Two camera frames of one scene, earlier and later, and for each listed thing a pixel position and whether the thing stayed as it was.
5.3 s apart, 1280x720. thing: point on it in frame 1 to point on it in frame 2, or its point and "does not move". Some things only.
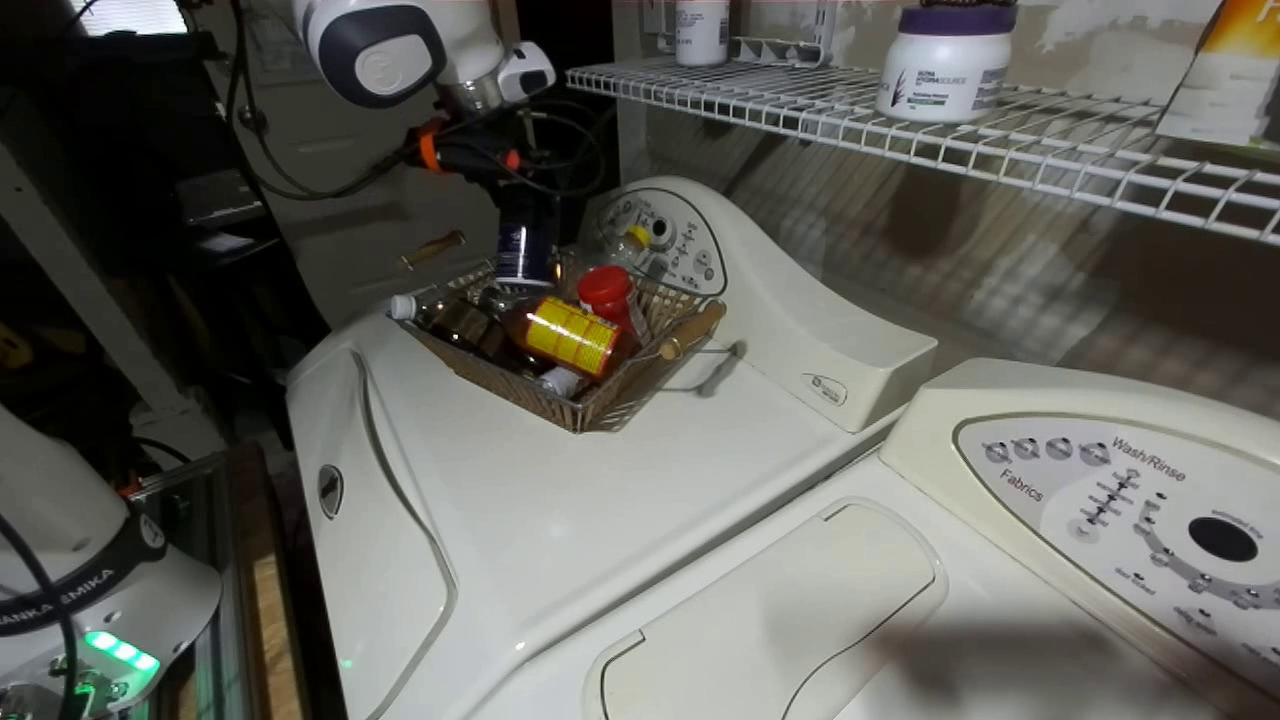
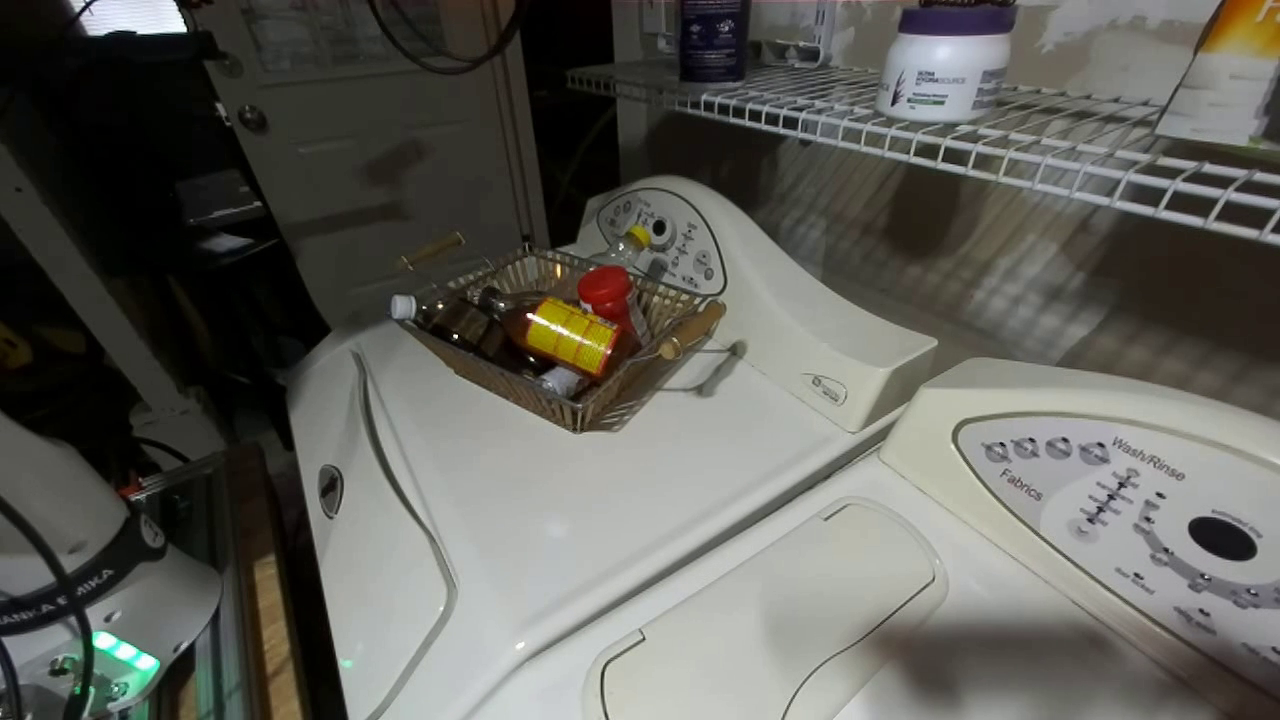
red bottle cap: (609, 290) does not move
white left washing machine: (448, 540) does not move
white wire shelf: (1099, 144) does not move
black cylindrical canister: (525, 239) to (712, 42)
